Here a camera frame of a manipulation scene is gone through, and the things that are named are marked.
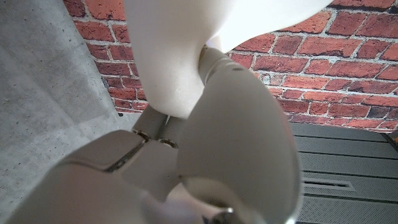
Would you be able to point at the printed brick backdrop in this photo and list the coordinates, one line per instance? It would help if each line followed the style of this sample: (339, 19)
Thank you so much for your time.
(311, 62)

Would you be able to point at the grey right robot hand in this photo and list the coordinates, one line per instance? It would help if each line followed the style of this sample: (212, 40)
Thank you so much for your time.
(236, 140)

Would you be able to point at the cream memory foam sheet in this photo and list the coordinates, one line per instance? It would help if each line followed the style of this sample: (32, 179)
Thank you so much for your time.
(171, 46)

